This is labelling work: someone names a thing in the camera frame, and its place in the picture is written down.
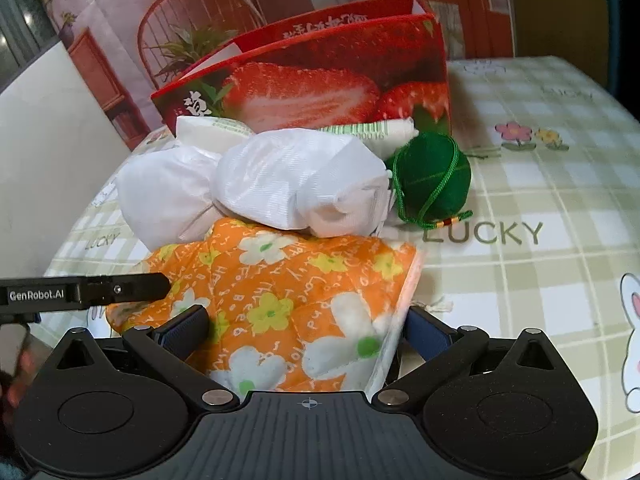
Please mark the wall poster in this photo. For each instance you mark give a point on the wall poster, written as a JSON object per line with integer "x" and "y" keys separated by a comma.
{"x": 210, "y": 5}

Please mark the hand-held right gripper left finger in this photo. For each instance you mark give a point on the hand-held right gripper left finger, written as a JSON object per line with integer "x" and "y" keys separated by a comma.
{"x": 186, "y": 331}

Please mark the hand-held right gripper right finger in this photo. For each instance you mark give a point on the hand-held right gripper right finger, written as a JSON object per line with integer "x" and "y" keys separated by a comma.
{"x": 425, "y": 332}

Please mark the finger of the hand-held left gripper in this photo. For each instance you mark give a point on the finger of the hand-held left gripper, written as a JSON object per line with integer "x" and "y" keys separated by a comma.
{"x": 125, "y": 289}

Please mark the white packet with green print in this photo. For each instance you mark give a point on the white packet with green print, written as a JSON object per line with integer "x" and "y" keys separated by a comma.
{"x": 385, "y": 132}

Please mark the person's left hand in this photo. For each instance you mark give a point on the person's left hand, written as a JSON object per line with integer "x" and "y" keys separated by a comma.
{"x": 12, "y": 355}

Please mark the green checked tablecloth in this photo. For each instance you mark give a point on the green checked tablecloth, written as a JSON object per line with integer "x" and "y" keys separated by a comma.
{"x": 525, "y": 285}

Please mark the window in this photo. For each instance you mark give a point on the window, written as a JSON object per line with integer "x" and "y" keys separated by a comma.
{"x": 20, "y": 15}

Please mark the red strawberry print box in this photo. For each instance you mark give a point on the red strawberry print box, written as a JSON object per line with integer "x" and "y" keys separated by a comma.
{"x": 310, "y": 85}

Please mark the white cloth bundle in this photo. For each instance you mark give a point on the white cloth bundle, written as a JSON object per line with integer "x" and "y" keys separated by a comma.
{"x": 280, "y": 180}

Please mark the orange floral cloth pouch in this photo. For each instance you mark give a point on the orange floral cloth pouch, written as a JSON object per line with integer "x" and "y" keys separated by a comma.
{"x": 280, "y": 300}

